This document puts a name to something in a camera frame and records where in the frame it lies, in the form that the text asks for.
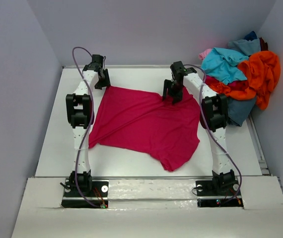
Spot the maroon t-shirt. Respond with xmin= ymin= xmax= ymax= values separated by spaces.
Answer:
xmin=259 ymin=37 xmax=269 ymax=51

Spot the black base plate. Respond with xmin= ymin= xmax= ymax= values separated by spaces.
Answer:
xmin=192 ymin=180 xmax=244 ymax=208
xmin=60 ymin=179 xmax=109 ymax=209

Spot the pink t-shirt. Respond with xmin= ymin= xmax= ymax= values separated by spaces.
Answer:
xmin=198 ymin=49 xmax=212 ymax=60

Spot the magenta t-shirt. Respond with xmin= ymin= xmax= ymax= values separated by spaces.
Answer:
xmin=88 ymin=86 xmax=200 ymax=172

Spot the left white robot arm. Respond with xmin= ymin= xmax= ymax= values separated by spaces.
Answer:
xmin=66 ymin=69 xmax=111 ymax=194

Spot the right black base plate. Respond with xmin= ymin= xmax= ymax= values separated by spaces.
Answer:
xmin=192 ymin=180 xmax=244 ymax=208

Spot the orange t-shirt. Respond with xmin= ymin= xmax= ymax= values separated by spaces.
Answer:
xmin=206 ymin=51 xmax=281 ymax=110

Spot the grey-blue t-shirt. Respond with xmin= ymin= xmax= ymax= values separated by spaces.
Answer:
xmin=228 ymin=39 xmax=261 ymax=56

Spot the dark blue t-shirt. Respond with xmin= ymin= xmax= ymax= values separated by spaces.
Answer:
xmin=243 ymin=31 xmax=258 ymax=41

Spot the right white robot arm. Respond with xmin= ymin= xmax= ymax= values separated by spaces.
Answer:
xmin=162 ymin=71 xmax=236 ymax=197

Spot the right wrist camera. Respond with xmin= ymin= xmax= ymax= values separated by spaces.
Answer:
xmin=170 ymin=61 xmax=197 ymax=81

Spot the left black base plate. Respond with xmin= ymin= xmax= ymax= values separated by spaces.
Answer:
xmin=60 ymin=179 xmax=109 ymax=209

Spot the red t-shirt in pile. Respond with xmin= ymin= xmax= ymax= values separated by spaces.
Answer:
xmin=205 ymin=76 xmax=248 ymax=92

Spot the cyan t-shirt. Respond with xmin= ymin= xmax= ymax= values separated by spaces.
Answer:
xmin=201 ymin=48 xmax=249 ymax=85

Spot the slate blue t-shirt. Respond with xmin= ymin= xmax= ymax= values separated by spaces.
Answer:
xmin=227 ymin=97 xmax=257 ymax=127

